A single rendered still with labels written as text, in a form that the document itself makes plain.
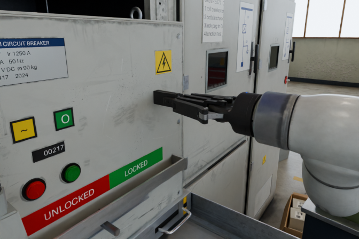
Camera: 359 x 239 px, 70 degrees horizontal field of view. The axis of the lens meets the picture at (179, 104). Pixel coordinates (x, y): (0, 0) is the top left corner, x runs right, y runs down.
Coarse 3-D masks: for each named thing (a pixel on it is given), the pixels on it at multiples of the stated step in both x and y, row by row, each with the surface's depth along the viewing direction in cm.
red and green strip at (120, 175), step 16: (144, 160) 58; (160, 160) 63; (112, 176) 51; (128, 176) 55; (80, 192) 46; (96, 192) 49; (48, 208) 41; (64, 208) 44; (32, 224) 40; (48, 224) 42
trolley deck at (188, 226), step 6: (186, 222) 74; (192, 222) 74; (180, 228) 71; (186, 228) 71; (192, 228) 71; (198, 228) 71; (204, 228) 71; (162, 234) 69; (168, 234) 69; (174, 234) 69; (180, 234) 69; (186, 234) 69; (192, 234) 69; (198, 234) 69; (204, 234) 69; (210, 234) 69
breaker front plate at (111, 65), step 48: (96, 48) 44; (144, 48) 53; (0, 96) 33; (48, 96) 38; (96, 96) 45; (144, 96) 55; (0, 144) 34; (48, 144) 40; (96, 144) 47; (144, 144) 57; (48, 192) 41
